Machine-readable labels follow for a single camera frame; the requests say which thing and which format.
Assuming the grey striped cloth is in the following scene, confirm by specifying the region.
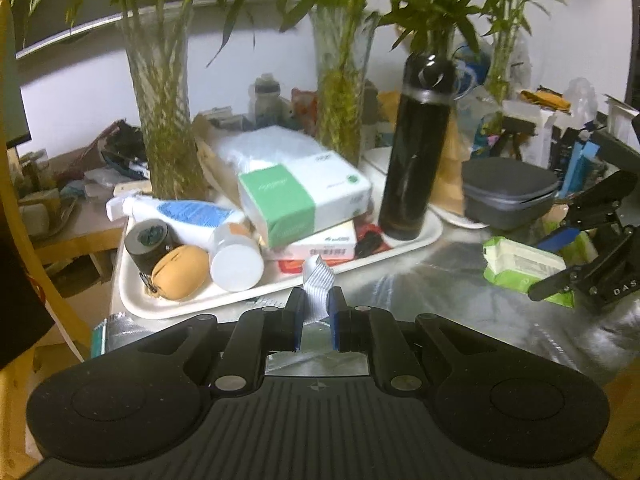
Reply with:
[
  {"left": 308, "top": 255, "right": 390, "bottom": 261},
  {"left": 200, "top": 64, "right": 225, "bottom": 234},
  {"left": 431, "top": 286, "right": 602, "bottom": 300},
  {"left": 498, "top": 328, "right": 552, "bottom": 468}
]
[{"left": 302, "top": 254, "right": 335, "bottom": 324}]

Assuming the orange snack bag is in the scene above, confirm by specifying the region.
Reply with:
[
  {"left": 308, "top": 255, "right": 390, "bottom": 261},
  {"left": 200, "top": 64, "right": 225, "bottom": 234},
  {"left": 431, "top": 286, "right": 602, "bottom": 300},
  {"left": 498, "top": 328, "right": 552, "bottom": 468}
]
[{"left": 291, "top": 89, "right": 318, "bottom": 133}]

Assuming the blue bag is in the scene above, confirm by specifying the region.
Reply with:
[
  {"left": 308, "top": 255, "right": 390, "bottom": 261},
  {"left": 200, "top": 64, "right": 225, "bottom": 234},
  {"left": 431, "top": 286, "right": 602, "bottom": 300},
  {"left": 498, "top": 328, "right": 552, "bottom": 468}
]
[{"left": 452, "top": 45, "right": 493, "bottom": 96}]

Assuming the yellow cloth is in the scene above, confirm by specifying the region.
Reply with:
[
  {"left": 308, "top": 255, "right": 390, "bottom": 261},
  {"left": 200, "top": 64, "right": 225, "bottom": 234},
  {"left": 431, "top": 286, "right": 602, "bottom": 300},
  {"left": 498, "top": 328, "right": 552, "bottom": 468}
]
[{"left": 520, "top": 89, "right": 571, "bottom": 111}]

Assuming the green wet wipes pack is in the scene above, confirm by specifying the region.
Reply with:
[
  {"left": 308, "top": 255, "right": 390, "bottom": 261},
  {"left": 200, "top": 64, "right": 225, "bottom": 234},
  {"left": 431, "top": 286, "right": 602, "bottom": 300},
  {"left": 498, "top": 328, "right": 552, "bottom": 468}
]
[{"left": 482, "top": 236, "right": 577, "bottom": 309}]

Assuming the white wrapped tissue package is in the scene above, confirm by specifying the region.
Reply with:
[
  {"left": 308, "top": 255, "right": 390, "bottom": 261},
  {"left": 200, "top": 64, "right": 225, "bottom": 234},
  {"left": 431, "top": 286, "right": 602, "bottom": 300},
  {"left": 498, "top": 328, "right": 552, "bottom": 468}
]
[{"left": 212, "top": 127, "right": 346, "bottom": 186}]

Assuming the tan leather pouch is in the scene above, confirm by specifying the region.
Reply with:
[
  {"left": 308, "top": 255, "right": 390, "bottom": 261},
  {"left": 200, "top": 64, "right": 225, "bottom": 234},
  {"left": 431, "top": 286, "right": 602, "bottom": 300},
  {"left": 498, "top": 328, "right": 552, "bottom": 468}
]
[{"left": 150, "top": 245, "right": 210, "bottom": 301}]

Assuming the orange bottle white cap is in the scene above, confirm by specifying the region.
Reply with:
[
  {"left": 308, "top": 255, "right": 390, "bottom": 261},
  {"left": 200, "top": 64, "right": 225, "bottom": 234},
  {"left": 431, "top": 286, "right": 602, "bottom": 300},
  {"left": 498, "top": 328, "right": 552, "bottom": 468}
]
[{"left": 210, "top": 222, "right": 265, "bottom": 292}]

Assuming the wooden chair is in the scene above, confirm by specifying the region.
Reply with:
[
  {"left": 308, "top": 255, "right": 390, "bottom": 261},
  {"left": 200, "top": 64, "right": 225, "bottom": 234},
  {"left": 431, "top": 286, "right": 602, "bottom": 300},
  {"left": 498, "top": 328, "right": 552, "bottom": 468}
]
[{"left": 0, "top": 0, "right": 87, "bottom": 463}]

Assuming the black tape roll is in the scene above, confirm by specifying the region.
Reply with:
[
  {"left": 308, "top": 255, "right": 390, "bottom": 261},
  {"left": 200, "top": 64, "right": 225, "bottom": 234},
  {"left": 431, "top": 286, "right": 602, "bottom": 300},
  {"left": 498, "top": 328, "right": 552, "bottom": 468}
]
[{"left": 125, "top": 220, "right": 173, "bottom": 273}]

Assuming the white carton box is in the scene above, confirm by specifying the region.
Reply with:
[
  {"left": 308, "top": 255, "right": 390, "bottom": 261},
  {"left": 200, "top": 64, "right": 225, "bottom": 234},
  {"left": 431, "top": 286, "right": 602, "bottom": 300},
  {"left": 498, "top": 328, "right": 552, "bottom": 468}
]
[{"left": 502, "top": 100, "right": 557, "bottom": 161}]

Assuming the black thermos bottle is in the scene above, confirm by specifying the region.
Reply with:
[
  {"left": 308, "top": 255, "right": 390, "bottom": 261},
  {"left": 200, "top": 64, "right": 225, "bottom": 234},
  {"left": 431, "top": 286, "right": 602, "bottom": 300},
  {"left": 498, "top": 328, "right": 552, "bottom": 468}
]
[{"left": 378, "top": 51, "right": 471, "bottom": 242}]

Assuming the white spray bottle blue label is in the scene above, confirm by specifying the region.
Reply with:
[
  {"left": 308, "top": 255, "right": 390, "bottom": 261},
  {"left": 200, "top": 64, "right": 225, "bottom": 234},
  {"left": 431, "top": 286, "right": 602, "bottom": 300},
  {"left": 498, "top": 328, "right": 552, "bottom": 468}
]
[{"left": 106, "top": 196, "right": 248, "bottom": 243}]

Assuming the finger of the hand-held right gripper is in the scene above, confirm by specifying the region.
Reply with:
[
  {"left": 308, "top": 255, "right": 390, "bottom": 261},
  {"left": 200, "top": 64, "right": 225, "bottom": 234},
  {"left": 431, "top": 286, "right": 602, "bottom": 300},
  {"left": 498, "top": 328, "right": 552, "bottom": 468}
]
[
  {"left": 527, "top": 229, "right": 640, "bottom": 314},
  {"left": 537, "top": 170, "right": 639, "bottom": 257}
]

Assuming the red white flat box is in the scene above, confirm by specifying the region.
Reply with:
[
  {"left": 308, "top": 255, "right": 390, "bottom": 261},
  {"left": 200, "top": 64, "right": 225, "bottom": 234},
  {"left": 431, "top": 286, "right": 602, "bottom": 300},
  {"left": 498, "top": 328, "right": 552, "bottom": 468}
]
[{"left": 267, "top": 220, "right": 358, "bottom": 262}]

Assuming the green white tissue pack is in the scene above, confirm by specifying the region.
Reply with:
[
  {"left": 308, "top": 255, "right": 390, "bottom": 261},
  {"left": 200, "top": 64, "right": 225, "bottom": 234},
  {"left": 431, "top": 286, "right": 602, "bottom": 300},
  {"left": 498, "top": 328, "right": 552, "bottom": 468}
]
[{"left": 237, "top": 164, "right": 373, "bottom": 248}]

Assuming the colourful printed plastic bag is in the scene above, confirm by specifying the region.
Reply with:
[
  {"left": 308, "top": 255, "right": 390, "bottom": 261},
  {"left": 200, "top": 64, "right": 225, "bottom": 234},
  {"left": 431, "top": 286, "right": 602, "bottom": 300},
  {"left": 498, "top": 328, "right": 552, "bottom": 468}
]
[{"left": 470, "top": 105, "right": 506, "bottom": 158}]

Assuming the silver foil mat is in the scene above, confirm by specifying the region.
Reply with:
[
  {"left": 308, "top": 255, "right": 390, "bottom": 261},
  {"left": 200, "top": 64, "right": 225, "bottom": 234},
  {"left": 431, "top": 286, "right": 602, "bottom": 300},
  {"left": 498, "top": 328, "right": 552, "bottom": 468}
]
[{"left": 92, "top": 232, "right": 640, "bottom": 378}]

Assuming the red black small item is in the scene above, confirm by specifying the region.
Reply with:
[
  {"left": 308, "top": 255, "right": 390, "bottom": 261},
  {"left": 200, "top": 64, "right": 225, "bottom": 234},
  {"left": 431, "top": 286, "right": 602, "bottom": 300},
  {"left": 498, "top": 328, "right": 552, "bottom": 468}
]
[{"left": 355, "top": 224, "right": 393, "bottom": 256}]

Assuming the black garment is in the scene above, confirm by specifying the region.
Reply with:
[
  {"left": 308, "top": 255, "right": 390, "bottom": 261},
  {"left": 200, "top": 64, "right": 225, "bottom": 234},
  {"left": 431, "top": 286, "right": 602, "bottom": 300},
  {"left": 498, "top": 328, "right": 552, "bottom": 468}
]
[{"left": 0, "top": 145, "right": 56, "bottom": 368}]

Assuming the blue carton box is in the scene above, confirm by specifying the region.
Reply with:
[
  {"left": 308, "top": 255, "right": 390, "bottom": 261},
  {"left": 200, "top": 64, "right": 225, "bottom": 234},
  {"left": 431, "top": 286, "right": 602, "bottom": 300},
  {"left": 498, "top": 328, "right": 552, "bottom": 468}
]
[{"left": 565, "top": 140, "right": 601, "bottom": 196}]

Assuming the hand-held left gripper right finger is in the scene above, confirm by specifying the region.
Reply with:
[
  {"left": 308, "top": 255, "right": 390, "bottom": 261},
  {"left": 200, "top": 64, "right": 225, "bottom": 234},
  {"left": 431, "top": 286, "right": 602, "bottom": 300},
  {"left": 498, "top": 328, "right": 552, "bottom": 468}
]
[{"left": 327, "top": 287, "right": 482, "bottom": 397}]

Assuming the grey zip case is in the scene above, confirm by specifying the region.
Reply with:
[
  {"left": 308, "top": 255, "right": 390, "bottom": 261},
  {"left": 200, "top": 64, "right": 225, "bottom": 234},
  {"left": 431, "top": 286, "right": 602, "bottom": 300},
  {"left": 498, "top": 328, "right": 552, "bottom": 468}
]
[{"left": 461, "top": 156, "right": 560, "bottom": 228}]

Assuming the wooden desk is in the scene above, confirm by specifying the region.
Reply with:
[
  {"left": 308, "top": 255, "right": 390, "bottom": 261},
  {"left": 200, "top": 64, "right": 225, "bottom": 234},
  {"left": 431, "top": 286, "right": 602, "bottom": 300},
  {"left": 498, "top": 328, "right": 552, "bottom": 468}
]
[{"left": 15, "top": 125, "right": 151, "bottom": 281}]

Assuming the glass vase with bamboo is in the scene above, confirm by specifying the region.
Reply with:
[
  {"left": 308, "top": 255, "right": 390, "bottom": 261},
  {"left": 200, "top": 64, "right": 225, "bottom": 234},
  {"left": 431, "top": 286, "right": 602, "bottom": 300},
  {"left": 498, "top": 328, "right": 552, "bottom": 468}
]
[
  {"left": 10, "top": 0, "right": 281, "bottom": 202},
  {"left": 395, "top": 0, "right": 483, "bottom": 88},
  {"left": 475, "top": 0, "right": 596, "bottom": 107},
  {"left": 280, "top": 0, "right": 401, "bottom": 166}
]

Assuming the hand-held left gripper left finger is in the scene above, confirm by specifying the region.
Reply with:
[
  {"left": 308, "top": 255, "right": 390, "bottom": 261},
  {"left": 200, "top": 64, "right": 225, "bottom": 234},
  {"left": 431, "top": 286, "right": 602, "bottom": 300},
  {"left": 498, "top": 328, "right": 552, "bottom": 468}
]
[{"left": 150, "top": 287, "right": 307, "bottom": 397}]

